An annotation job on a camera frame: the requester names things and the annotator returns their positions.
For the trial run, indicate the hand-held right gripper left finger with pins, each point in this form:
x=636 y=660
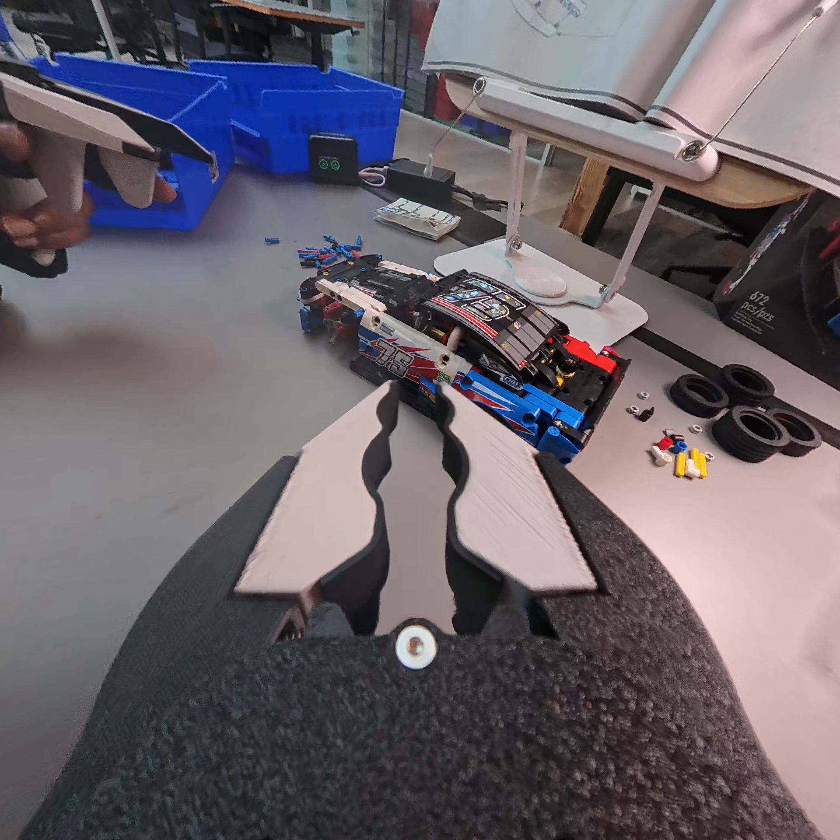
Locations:
x=308 y=525

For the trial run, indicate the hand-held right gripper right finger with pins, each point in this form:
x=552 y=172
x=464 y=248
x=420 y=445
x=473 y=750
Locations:
x=512 y=518

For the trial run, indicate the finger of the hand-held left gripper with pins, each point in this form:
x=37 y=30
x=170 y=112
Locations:
x=164 y=134
x=65 y=111

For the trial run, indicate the instruction booklet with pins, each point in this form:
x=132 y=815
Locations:
x=590 y=52

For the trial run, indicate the grey desk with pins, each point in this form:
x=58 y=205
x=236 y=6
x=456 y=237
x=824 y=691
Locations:
x=164 y=394

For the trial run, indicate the person's left hand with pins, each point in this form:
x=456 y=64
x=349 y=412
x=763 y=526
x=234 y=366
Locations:
x=39 y=226

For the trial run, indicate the blue plastic bin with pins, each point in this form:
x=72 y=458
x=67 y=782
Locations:
x=315 y=98
x=157 y=98

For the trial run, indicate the black device with green lights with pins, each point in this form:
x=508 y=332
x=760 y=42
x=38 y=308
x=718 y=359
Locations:
x=333 y=161

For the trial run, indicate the background wooden table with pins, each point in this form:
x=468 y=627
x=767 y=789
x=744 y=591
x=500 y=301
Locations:
x=295 y=12

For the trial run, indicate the pile of small coloured bricks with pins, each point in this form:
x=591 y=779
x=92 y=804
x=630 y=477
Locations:
x=689 y=464

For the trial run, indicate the pile of small blue pins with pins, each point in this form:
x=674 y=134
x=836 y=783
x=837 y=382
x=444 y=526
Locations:
x=328 y=250

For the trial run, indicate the toy brick race car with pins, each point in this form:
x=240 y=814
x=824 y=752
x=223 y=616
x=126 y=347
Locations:
x=492 y=315

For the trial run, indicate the black toy tire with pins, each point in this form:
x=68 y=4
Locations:
x=797 y=433
x=747 y=384
x=748 y=434
x=699 y=396

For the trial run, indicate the white book stand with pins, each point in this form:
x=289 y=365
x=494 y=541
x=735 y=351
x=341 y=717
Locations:
x=472 y=262

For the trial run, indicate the black power adapter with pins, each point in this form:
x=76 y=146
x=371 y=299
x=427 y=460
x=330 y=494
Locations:
x=420 y=178

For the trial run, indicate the sticker sheets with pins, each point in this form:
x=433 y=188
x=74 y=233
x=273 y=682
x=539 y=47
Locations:
x=417 y=218

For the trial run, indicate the wooden table leg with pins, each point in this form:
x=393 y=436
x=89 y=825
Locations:
x=584 y=197

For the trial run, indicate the black product box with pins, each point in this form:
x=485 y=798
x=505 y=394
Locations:
x=781 y=289

